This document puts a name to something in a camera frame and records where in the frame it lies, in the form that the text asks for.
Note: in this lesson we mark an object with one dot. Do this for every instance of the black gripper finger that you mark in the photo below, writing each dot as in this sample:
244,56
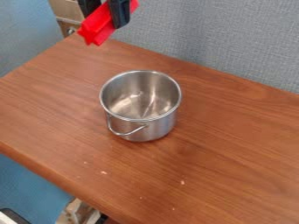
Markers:
120,10
89,6

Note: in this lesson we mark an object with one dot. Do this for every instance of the red plastic block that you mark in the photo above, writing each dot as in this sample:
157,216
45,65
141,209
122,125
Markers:
98,27

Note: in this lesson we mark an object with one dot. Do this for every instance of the stainless steel pot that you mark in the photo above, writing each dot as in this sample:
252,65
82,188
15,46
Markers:
141,100

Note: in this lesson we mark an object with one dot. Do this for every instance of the black and white device corner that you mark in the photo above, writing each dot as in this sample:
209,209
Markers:
10,217

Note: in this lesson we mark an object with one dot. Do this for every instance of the light wooden frame under table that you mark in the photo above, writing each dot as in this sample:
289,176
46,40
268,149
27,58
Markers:
79,213

